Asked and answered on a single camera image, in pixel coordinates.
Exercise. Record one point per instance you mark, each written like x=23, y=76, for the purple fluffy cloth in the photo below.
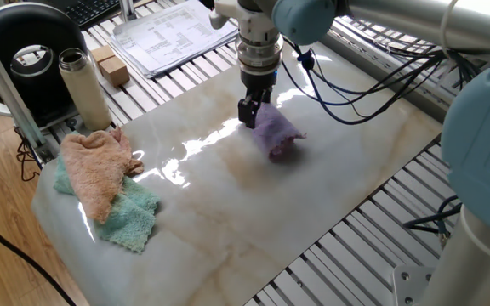
x=275, y=132

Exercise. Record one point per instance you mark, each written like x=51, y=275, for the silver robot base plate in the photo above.
x=411, y=285

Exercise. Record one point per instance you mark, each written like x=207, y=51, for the small wooden block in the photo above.
x=102, y=53

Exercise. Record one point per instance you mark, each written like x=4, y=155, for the marble pattern board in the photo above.
x=249, y=204

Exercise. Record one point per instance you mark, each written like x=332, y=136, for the green fluffy cloth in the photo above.
x=130, y=217

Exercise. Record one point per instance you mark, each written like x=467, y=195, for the aluminium frame post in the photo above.
x=7, y=98

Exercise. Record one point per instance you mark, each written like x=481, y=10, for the slim metal post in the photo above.
x=127, y=8

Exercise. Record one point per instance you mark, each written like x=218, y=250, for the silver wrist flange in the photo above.
x=260, y=55

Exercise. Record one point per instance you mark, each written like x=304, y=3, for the beige thermos bottle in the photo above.
x=85, y=89

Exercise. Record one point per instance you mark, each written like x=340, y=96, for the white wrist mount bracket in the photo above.
x=249, y=17

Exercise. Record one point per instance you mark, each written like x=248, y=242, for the peach fluffy cloth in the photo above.
x=96, y=170

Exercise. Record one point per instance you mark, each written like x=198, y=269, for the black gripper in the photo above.
x=260, y=81

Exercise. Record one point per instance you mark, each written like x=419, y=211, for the large wooden block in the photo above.
x=115, y=72

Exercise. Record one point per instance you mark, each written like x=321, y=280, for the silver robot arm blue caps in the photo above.
x=483, y=149

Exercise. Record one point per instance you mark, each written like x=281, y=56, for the black keyboard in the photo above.
x=92, y=10

